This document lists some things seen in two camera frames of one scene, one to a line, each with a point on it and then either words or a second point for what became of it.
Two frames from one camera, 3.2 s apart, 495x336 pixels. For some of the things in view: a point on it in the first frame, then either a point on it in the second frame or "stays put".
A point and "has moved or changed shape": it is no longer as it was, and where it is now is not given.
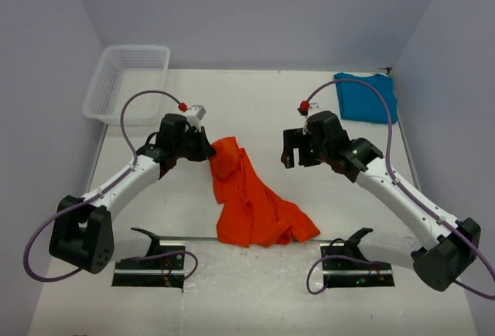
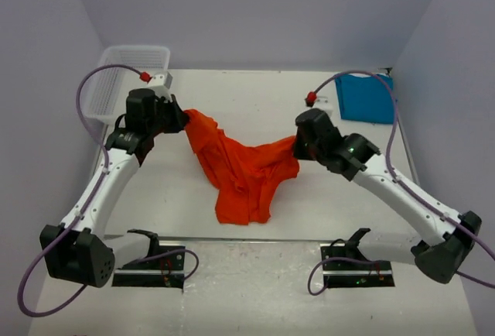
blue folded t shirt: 360,103 stays put
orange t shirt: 249,214 has moved or changed shape
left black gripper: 204,149 -> 179,118
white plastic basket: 124,70 stays put
